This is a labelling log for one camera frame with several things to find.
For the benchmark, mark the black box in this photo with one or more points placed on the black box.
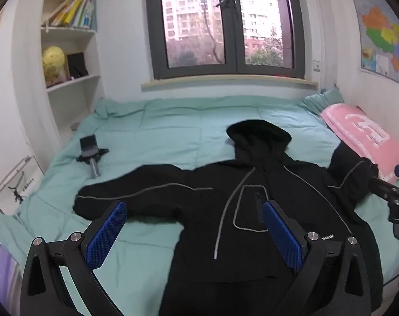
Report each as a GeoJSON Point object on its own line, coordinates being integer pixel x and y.
{"type": "Point", "coordinates": [77, 65]}

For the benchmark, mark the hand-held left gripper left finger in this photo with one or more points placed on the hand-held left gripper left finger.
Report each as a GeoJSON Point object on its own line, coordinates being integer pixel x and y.
{"type": "Point", "coordinates": [107, 233]}

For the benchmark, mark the teal quilted bed cover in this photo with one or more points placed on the teal quilted bed cover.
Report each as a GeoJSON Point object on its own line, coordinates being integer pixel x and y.
{"type": "Point", "coordinates": [173, 128]}

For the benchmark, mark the purple printed cloth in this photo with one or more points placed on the purple printed cloth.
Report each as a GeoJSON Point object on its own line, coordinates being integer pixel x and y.
{"type": "Point", "coordinates": [0, 270]}

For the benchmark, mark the row of colourful books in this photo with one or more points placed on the row of colourful books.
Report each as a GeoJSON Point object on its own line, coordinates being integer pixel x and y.
{"type": "Point", "coordinates": [76, 11]}

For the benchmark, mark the white wall socket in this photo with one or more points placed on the white wall socket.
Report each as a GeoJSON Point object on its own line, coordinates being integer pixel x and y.
{"type": "Point", "coordinates": [317, 65]}

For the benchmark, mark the pink pillow with white print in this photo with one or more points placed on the pink pillow with white print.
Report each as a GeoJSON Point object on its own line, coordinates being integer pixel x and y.
{"type": "Point", "coordinates": [360, 131]}

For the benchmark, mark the white bookshelf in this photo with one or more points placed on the white bookshelf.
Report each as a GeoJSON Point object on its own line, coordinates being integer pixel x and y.
{"type": "Point", "coordinates": [84, 92]}

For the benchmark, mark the dark framed window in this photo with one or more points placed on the dark framed window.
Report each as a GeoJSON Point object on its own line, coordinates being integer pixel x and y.
{"type": "Point", "coordinates": [230, 23]}

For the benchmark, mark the clear framed picture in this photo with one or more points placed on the clear framed picture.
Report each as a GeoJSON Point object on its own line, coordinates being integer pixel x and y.
{"type": "Point", "coordinates": [17, 187]}

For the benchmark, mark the black hooded jacket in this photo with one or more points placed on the black hooded jacket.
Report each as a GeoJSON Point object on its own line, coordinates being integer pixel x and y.
{"type": "Point", "coordinates": [252, 184]}

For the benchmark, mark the teal pillow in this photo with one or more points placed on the teal pillow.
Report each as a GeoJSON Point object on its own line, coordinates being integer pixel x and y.
{"type": "Point", "coordinates": [324, 100]}

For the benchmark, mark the colourful wall map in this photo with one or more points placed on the colourful wall map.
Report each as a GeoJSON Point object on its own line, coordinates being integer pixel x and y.
{"type": "Point", "coordinates": [385, 36]}

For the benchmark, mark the wooden windowsill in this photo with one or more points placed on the wooden windowsill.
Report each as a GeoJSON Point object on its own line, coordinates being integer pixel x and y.
{"type": "Point", "coordinates": [229, 81]}

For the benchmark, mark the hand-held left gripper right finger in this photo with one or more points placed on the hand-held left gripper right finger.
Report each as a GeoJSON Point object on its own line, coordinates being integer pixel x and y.
{"type": "Point", "coordinates": [283, 237]}

